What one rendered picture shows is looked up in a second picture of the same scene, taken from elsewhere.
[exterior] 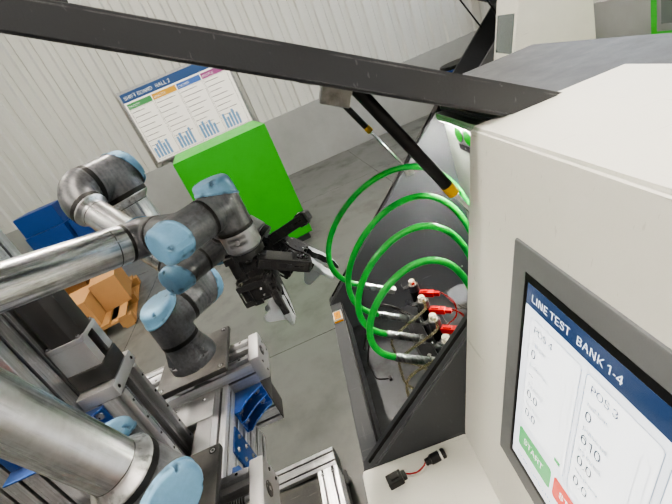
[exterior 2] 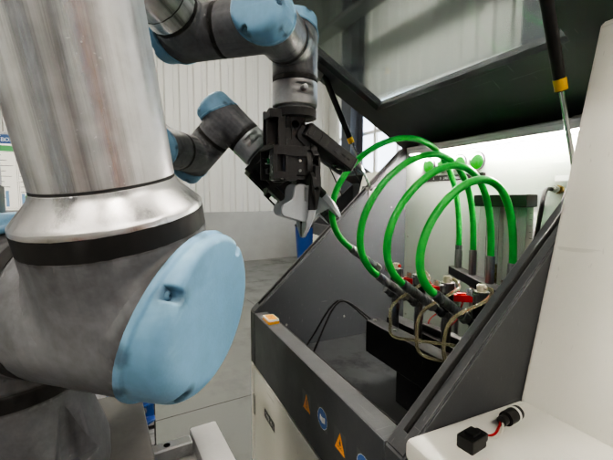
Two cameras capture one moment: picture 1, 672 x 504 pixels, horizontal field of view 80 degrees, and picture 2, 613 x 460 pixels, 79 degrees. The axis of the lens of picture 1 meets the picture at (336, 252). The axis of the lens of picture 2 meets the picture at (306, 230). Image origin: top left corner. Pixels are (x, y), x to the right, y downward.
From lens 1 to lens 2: 65 cm
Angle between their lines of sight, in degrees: 33
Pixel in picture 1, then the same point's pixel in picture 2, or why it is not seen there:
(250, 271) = (292, 138)
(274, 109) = not seen: hidden behind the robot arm
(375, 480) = (436, 446)
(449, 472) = (538, 433)
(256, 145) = not seen: hidden behind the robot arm
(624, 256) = not seen: outside the picture
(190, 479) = (237, 294)
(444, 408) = (513, 349)
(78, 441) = (141, 19)
